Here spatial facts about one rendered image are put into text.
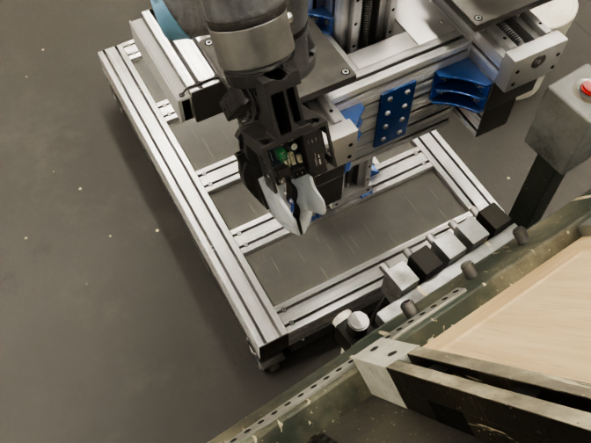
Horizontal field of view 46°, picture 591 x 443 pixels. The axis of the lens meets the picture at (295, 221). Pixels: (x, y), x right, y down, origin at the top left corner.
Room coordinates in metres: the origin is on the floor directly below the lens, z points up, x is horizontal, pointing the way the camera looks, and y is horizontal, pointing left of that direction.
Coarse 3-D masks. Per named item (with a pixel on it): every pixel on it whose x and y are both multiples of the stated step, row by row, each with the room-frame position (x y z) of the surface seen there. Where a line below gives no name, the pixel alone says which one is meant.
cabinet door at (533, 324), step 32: (576, 256) 0.59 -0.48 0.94; (512, 288) 0.54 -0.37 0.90; (544, 288) 0.51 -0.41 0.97; (576, 288) 0.48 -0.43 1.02; (480, 320) 0.47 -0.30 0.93; (512, 320) 0.45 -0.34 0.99; (544, 320) 0.42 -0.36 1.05; (576, 320) 0.40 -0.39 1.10; (480, 352) 0.38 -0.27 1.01; (512, 352) 0.36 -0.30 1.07; (544, 352) 0.34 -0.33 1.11; (576, 352) 0.33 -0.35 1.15
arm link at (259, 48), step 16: (288, 16) 0.52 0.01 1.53; (224, 32) 0.52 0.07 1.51; (240, 32) 0.47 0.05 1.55; (256, 32) 0.47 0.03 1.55; (272, 32) 0.48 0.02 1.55; (288, 32) 0.49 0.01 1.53; (224, 48) 0.47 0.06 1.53; (240, 48) 0.46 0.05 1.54; (256, 48) 0.46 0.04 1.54; (272, 48) 0.47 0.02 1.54; (288, 48) 0.48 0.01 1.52; (224, 64) 0.47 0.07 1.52; (240, 64) 0.46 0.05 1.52; (256, 64) 0.46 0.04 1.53; (272, 64) 0.46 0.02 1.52
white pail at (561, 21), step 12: (564, 0) 1.93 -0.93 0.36; (576, 0) 1.92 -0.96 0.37; (540, 12) 1.86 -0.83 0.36; (552, 12) 1.86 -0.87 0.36; (564, 12) 1.86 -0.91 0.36; (576, 12) 1.86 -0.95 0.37; (552, 24) 1.81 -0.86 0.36; (564, 24) 1.80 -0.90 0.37; (540, 84) 1.85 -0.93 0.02; (528, 96) 1.81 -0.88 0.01
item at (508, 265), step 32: (544, 224) 0.72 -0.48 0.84; (576, 224) 0.68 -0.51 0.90; (512, 256) 0.62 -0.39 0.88; (544, 256) 0.61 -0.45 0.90; (448, 288) 0.58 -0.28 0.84; (480, 288) 0.54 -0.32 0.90; (448, 320) 0.49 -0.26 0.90; (352, 352) 0.45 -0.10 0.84; (352, 384) 0.38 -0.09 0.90; (256, 416) 0.34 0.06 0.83; (288, 416) 0.32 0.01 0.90; (320, 416) 0.33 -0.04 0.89
